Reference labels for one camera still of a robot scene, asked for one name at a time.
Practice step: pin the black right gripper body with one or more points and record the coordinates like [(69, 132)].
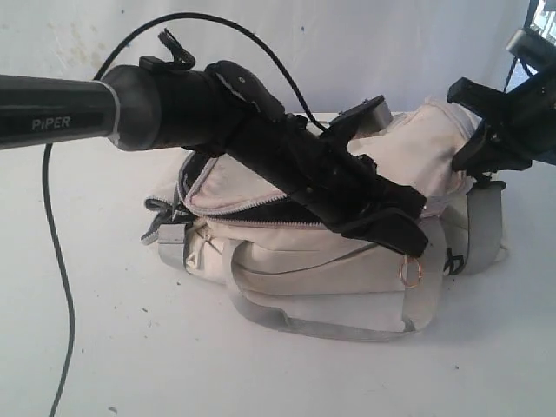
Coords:
[(527, 131)]

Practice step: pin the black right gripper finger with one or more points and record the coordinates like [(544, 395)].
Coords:
[(474, 154), (477, 98)]

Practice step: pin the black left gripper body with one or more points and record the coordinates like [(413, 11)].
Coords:
[(310, 170)]

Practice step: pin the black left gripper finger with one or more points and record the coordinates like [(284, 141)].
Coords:
[(393, 195), (391, 228)]

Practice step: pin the zipper pull with metal ring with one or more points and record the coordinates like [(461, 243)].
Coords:
[(410, 272)]

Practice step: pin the white fabric duffel bag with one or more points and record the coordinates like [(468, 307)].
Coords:
[(221, 222)]

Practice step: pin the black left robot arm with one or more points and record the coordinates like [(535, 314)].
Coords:
[(221, 110)]

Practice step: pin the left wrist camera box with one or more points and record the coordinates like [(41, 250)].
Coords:
[(372, 115)]

